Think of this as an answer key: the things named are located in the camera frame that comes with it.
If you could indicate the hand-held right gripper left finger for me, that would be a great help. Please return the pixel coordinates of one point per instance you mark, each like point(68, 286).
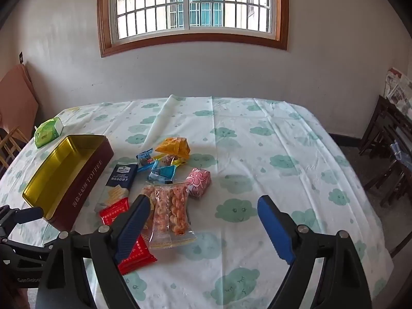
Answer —
point(132, 228)

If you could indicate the gold brown candy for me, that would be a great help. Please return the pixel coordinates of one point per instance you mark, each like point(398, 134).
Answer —
point(167, 160)

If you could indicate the dark blue cracker packet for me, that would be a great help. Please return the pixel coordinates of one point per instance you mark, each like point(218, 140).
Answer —
point(120, 177)

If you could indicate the pink snack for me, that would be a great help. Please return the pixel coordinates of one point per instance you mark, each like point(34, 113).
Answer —
point(199, 182)

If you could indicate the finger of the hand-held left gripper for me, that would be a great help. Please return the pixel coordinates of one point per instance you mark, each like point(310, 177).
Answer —
point(29, 243)
point(29, 214)

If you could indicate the blue candy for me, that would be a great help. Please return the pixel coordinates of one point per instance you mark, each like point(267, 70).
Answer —
point(144, 158)
point(161, 173)

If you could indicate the green tissue pack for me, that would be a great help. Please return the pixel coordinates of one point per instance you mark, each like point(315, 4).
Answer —
point(48, 132)

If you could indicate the cloud printed tablecloth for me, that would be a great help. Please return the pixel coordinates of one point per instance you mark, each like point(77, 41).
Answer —
point(257, 154)

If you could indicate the pink folded table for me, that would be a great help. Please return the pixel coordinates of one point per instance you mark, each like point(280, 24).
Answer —
point(16, 96)

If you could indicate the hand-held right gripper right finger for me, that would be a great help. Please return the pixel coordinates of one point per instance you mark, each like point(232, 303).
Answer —
point(276, 231)

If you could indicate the red snack packet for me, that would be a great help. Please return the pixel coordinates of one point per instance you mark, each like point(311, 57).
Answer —
point(141, 254)
point(112, 212)

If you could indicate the light wooden stool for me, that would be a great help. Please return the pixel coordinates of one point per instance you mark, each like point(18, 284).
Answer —
point(9, 148)

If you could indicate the wooden framed window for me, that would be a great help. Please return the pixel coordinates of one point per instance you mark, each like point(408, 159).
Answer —
point(193, 6)

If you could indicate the dark wooden chair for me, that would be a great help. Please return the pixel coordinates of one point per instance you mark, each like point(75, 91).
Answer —
point(376, 125)
point(389, 180)

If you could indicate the clear fried snack packet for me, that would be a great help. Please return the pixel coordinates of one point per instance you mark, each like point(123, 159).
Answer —
point(170, 209)

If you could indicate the black wall switch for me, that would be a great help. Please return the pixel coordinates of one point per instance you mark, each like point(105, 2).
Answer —
point(21, 58)

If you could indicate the orange snack packet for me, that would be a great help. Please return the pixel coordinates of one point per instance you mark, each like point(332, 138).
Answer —
point(173, 146)

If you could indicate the stack of newspapers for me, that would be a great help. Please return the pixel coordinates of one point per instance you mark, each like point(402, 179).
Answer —
point(399, 93)

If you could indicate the red tin box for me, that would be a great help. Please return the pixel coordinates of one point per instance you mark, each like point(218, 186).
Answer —
point(80, 183)

